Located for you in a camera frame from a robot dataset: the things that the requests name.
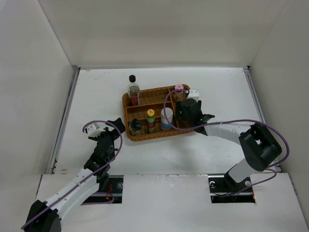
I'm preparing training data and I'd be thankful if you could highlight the small black-cap spice jar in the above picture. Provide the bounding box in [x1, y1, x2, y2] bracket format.
[129, 118, 142, 136]

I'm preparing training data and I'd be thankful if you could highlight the pink-cap spice shaker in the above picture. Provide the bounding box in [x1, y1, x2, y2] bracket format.
[172, 84, 186, 102]

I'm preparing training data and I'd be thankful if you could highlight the blue-label silver-lid shaker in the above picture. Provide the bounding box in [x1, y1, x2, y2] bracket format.
[160, 107, 173, 131]

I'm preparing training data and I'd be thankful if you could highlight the green sauce bottle yellow cap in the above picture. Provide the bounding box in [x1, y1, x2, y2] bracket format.
[146, 109, 156, 133]

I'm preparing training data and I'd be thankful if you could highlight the tall glass red-label bottle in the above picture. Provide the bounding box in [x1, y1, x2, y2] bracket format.
[127, 75, 141, 106]

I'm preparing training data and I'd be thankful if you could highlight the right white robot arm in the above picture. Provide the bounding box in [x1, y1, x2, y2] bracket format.
[176, 99, 282, 191]

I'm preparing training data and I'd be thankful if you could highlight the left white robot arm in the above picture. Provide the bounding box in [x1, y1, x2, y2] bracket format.
[21, 118, 126, 232]

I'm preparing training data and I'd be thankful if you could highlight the woven wicker divided basket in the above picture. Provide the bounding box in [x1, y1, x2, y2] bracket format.
[122, 86, 192, 142]

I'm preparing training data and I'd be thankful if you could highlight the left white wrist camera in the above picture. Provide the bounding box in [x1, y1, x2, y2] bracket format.
[84, 123, 105, 138]

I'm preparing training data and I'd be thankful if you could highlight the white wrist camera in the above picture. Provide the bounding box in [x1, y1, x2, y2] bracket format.
[84, 123, 105, 138]
[187, 89, 199, 101]

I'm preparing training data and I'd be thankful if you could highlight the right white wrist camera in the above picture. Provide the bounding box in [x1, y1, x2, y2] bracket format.
[187, 89, 199, 101]

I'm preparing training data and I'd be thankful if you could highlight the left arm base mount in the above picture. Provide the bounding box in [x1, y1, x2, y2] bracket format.
[82, 175, 124, 205]

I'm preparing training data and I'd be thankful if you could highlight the aluminium table edge frame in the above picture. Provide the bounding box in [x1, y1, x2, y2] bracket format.
[47, 65, 281, 174]

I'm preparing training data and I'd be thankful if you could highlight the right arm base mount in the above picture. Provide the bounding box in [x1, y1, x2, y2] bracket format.
[208, 175, 255, 203]

